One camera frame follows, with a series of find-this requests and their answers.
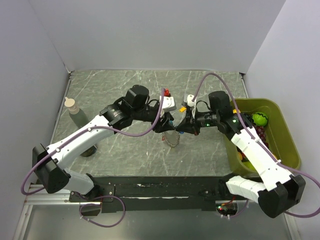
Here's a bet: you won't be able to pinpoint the orange toy fruit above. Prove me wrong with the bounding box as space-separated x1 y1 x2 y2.
237 151 243 161

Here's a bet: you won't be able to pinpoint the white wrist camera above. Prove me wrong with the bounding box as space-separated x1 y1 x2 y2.
160 88 177 117
181 94 197 118

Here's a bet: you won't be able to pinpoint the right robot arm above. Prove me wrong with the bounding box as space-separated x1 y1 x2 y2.
176 91 306 218

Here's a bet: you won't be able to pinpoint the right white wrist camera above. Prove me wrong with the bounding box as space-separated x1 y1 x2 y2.
181 94 197 118

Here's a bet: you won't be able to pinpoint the yellow-green toy fruit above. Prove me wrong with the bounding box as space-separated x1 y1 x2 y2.
242 161 256 172

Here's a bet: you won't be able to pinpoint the grey bottle beige cap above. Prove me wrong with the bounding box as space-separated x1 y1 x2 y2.
64 97 89 129

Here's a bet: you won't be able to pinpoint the olive green plastic bin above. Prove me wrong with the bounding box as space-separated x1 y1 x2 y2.
223 98 301 178

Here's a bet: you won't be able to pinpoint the metal keyring with small rings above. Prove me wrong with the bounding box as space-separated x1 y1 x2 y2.
162 130 180 148

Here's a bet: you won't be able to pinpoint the purple toy grapes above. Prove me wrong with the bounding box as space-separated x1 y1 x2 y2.
244 113 269 149

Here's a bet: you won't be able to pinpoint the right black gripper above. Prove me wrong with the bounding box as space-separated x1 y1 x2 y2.
175 106 220 136

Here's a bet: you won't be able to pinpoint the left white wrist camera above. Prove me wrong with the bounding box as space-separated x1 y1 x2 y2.
160 88 177 117

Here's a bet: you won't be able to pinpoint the yellow key tag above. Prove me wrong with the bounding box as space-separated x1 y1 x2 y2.
179 106 187 113

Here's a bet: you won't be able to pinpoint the green toy watermelon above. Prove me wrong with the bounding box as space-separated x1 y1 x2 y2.
252 112 269 127

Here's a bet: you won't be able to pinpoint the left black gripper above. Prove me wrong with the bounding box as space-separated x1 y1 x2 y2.
132 105 176 133

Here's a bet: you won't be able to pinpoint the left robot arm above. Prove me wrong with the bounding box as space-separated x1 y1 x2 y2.
32 85 177 201

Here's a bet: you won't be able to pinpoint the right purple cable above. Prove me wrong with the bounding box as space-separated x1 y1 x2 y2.
193 72 320 218

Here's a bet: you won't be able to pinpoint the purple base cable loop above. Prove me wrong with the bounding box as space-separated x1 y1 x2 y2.
79 195 126 228

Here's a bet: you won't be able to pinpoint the black paper cup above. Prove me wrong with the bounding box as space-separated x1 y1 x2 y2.
80 145 98 158

